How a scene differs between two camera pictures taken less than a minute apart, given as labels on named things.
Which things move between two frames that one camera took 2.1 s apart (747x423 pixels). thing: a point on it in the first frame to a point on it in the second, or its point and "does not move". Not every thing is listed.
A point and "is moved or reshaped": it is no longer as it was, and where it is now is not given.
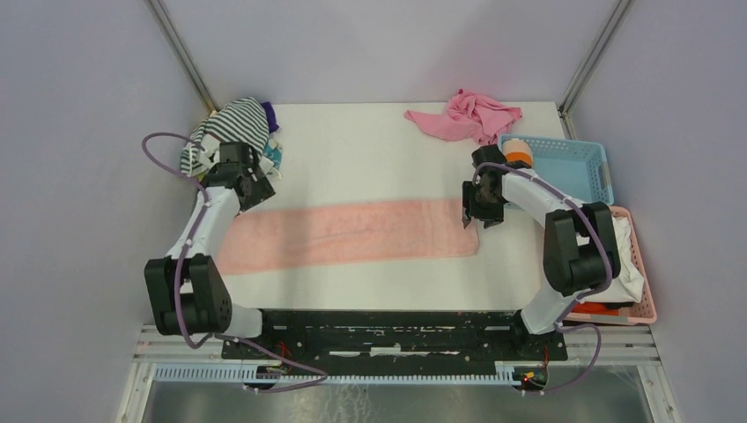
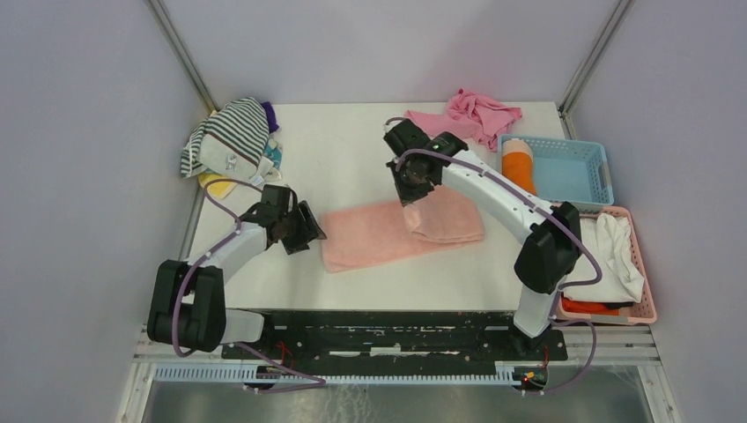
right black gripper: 491,217 to 406,195
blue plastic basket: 575,169 does not move
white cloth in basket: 630,282 does not move
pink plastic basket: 644,311 does not move
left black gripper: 260,189 to 311,231
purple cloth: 271,119 does not move
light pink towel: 296,238 is moved or reshaped
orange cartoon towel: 517,149 does not move
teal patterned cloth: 273,152 does not move
